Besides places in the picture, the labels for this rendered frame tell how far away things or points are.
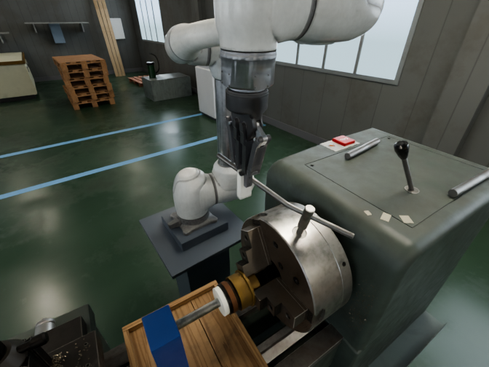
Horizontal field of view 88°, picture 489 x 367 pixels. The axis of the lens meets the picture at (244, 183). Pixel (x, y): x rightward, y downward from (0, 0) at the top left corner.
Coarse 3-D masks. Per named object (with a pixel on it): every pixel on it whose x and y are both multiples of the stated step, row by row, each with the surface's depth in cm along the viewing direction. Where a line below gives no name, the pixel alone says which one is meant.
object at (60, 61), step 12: (60, 60) 515; (72, 60) 515; (84, 60) 515; (96, 60) 570; (60, 72) 544; (72, 72) 510; (84, 72) 522; (96, 72) 578; (72, 84) 540; (84, 84) 540; (96, 84) 611; (108, 84) 557; (72, 96) 527; (84, 96) 579; (96, 96) 554; (108, 96) 579
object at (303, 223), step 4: (304, 208) 53; (308, 208) 52; (312, 208) 52; (304, 212) 53; (308, 212) 52; (312, 212) 52; (304, 216) 53; (308, 216) 53; (300, 220) 55; (304, 220) 54; (308, 220) 54; (300, 224) 55; (304, 224) 55; (308, 224) 55; (300, 228) 56; (304, 228) 55; (296, 232) 58; (300, 232) 57
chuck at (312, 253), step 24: (264, 216) 64; (288, 216) 62; (288, 240) 56; (312, 240) 57; (288, 264) 58; (312, 264) 55; (336, 264) 57; (312, 288) 53; (336, 288) 57; (312, 312) 55
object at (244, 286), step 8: (240, 272) 62; (232, 280) 60; (240, 280) 60; (248, 280) 60; (256, 280) 62; (224, 288) 59; (232, 288) 59; (240, 288) 59; (248, 288) 60; (256, 288) 61; (232, 296) 58; (240, 296) 58; (248, 296) 59; (232, 304) 58; (240, 304) 59; (248, 304) 60; (232, 312) 59
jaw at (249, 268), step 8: (256, 224) 66; (248, 232) 63; (256, 232) 64; (248, 240) 64; (256, 240) 64; (264, 240) 65; (240, 248) 65; (248, 248) 63; (256, 248) 63; (264, 248) 64; (248, 256) 62; (256, 256) 63; (264, 256) 64; (240, 264) 63; (248, 264) 62; (256, 264) 63; (264, 264) 64; (248, 272) 62
